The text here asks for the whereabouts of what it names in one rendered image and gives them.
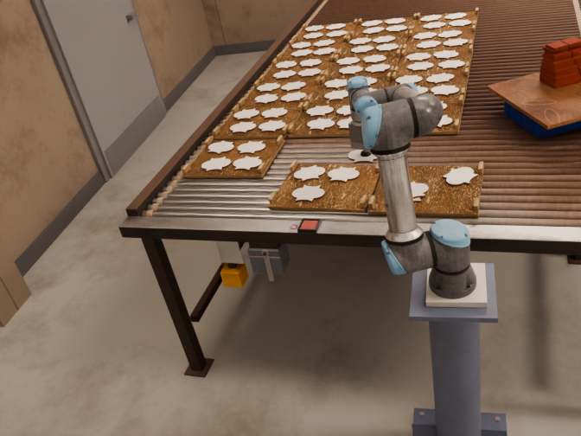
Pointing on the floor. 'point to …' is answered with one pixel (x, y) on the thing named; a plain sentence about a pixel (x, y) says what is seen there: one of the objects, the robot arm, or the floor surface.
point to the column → (456, 364)
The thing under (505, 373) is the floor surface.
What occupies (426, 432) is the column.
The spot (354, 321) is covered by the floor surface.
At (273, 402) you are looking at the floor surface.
